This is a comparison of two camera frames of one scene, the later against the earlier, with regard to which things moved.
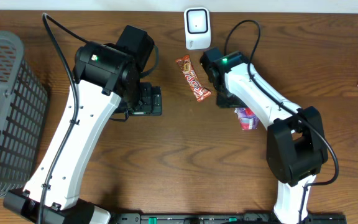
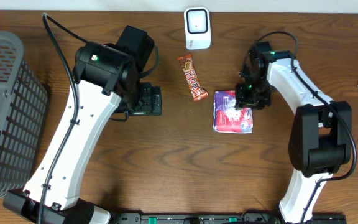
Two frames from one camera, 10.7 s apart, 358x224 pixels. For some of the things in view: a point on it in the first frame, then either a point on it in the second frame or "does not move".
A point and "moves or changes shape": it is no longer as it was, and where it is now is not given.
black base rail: [222, 218] does not move
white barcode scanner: [197, 25] does not move
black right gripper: [222, 101] -> [242, 102]
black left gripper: [149, 100] does not move
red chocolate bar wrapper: [199, 90] does not move
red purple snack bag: [247, 119] moves or changes shape
